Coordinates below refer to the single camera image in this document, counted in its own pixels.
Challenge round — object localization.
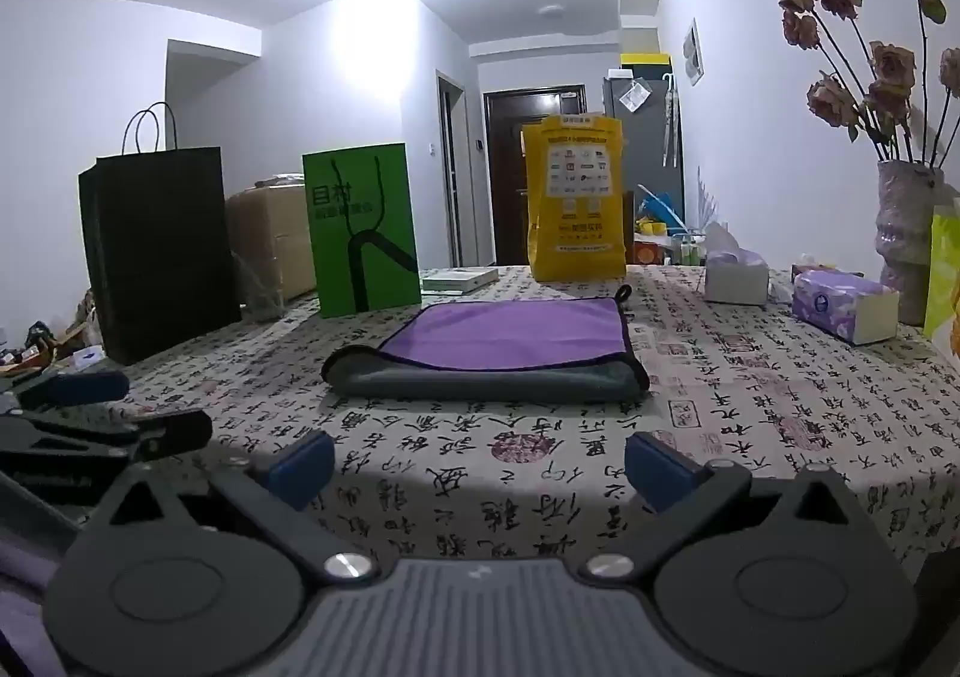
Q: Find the wrapped glass vase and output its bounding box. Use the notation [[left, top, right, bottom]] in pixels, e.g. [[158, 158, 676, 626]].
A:
[[874, 159, 946, 327]]

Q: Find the yellow printed bag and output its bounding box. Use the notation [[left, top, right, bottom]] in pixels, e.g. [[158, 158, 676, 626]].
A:
[[521, 113, 627, 282]]

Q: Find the purple and grey towel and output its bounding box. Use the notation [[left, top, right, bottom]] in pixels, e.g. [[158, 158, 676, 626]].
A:
[[322, 285, 650, 402]]

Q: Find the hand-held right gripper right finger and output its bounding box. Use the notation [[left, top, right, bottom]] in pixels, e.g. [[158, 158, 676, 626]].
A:
[[585, 432, 871, 584]]

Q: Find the clear plastic container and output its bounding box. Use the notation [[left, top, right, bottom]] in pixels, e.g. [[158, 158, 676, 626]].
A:
[[232, 249, 290, 324]]

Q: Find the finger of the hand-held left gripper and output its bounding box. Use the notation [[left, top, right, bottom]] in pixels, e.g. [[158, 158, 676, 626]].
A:
[[0, 409, 214, 464], [11, 369, 131, 410]]

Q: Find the green paper bag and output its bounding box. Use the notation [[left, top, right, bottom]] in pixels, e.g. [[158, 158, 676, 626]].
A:
[[302, 143, 422, 320]]

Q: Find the white tissue box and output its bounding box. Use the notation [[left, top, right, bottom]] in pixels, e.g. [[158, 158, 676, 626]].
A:
[[703, 223, 771, 307]]

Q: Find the flat white box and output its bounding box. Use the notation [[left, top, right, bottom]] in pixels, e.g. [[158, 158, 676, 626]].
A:
[[421, 267, 500, 294]]

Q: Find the black paper bag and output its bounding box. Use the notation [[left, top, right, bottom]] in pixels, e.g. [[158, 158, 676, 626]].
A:
[[78, 101, 242, 367]]

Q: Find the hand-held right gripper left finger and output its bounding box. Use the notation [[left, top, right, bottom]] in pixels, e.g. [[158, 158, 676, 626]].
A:
[[88, 431, 380, 584]]

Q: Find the yellow green package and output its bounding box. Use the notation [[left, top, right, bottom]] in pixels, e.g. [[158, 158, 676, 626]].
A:
[[924, 199, 960, 361]]

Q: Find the dried rose bouquet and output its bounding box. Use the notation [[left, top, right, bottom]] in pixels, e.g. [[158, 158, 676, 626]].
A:
[[776, 0, 960, 168]]

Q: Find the grey refrigerator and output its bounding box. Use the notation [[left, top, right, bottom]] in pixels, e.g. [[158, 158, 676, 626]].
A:
[[602, 74, 685, 250]]

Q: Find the purple tissue pack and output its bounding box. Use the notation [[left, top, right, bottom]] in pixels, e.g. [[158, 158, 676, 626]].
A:
[[791, 269, 901, 346]]

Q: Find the dark brown door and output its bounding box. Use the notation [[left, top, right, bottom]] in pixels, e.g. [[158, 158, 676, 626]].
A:
[[484, 86, 586, 267]]

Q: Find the wall picture frame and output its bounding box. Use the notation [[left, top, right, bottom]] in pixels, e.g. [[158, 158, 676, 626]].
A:
[[682, 18, 707, 87]]

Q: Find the side doorway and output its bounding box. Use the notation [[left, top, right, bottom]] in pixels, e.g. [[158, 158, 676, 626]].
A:
[[436, 71, 470, 271]]

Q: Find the yellow box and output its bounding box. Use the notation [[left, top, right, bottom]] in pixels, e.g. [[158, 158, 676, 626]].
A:
[[621, 50, 672, 79]]

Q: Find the brown cardboard box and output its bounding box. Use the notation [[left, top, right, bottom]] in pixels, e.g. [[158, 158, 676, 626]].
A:
[[225, 174, 317, 307]]

